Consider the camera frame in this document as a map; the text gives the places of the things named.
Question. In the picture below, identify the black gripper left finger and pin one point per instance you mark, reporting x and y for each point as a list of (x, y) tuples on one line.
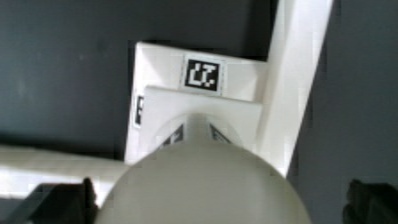
[(59, 204)]

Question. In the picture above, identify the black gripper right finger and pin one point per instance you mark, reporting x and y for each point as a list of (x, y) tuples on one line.
[(372, 206)]

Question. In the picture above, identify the white lamp bulb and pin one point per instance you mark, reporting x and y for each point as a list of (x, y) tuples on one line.
[(203, 183)]

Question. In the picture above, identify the white lamp base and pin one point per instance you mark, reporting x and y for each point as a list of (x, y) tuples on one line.
[(191, 82)]

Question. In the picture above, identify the white front fence rail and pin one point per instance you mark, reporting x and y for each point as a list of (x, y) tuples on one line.
[(33, 166)]

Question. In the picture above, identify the white fence rail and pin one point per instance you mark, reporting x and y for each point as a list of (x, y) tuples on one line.
[(294, 55), (33, 166)]

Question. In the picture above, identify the white right fence rail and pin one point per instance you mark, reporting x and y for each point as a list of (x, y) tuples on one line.
[(294, 55)]

